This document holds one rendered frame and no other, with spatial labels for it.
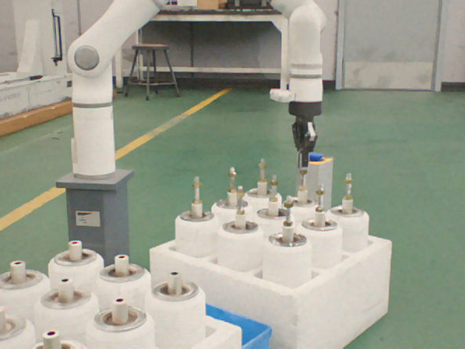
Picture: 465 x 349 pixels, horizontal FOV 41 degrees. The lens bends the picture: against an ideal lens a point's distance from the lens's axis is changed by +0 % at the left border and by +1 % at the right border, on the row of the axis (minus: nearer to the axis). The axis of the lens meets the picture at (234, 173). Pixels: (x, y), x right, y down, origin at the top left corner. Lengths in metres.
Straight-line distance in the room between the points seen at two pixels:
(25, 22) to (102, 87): 3.45
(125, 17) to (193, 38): 5.06
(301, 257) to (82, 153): 0.60
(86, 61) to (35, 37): 3.40
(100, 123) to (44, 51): 3.42
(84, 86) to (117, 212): 0.31
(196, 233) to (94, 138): 0.35
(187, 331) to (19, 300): 0.27
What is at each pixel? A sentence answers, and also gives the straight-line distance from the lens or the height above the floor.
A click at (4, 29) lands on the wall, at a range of 7.26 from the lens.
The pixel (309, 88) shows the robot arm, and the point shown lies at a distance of 1.38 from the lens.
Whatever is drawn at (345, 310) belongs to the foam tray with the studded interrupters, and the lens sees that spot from 1.33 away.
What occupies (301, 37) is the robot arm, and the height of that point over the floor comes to 0.63.
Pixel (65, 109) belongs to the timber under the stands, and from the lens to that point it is 4.66.
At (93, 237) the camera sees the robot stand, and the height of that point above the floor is 0.16.
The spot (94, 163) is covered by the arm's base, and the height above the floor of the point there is 0.34.
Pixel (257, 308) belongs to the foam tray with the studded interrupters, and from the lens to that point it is 1.22.
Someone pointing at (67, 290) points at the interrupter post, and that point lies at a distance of 0.99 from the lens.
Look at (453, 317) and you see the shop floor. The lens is 1.57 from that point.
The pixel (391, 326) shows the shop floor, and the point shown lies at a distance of 1.48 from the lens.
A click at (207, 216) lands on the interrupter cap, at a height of 0.25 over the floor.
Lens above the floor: 0.67
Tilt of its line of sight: 14 degrees down
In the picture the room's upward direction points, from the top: straight up
